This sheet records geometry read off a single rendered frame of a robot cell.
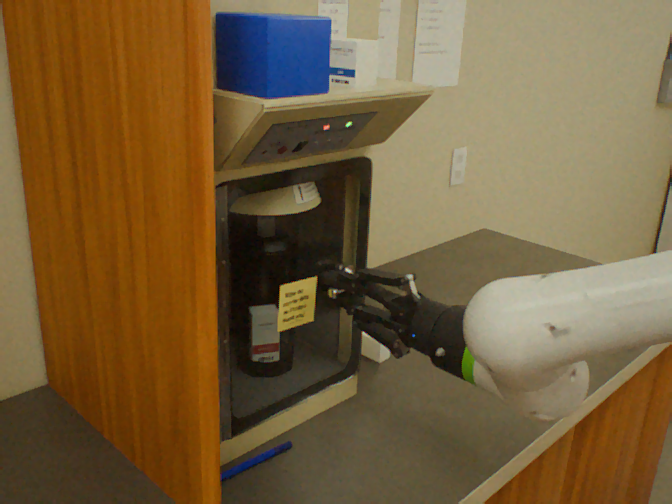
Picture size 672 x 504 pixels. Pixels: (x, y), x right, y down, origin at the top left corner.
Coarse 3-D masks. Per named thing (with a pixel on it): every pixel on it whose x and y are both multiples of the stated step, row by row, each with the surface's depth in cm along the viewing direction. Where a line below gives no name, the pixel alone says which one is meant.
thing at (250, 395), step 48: (240, 192) 90; (288, 192) 97; (336, 192) 104; (240, 240) 93; (288, 240) 99; (336, 240) 107; (240, 288) 95; (240, 336) 98; (288, 336) 105; (336, 336) 114; (240, 384) 101; (288, 384) 108; (336, 384) 117; (240, 432) 103
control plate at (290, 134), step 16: (272, 128) 81; (288, 128) 83; (304, 128) 86; (320, 128) 88; (336, 128) 91; (352, 128) 94; (272, 144) 85; (288, 144) 88; (320, 144) 93; (336, 144) 96; (256, 160) 87
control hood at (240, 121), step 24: (216, 96) 82; (240, 96) 79; (312, 96) 81; (336, 96) 84; (360, 96) 87; (384, 96) 90; (408, 96) 94; (216, 120) 83; (240, 120) 79; (264, 120) 78; (288, 120) 82; (384, 120) 98; (216, 144) 84; (240, 144) 81; (360, 144) 102; (216, 168) 85
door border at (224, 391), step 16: (224, 192) 88; (224, 208) 89; (224, 224) 90; (224, 240) 91; (224, 256) 91; (224, 272) 92; (224, 288) 93; (224, 304) 94; (224, 320) 95; (224, 336) 95; (224, 352) 96; (224, 368) 97; (224, 384) 98; (224, 400) 99; (224, 416) 100; (224, 432) 101
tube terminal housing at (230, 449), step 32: (224, 0) 82; (256, 0) 85; (288, 0) 89; (352, 0) 97; (352, 32) 98; (288, 160) 96; (320, 160) 101; (352, 384) 123; (288, 416) 112; (224, 448) 104
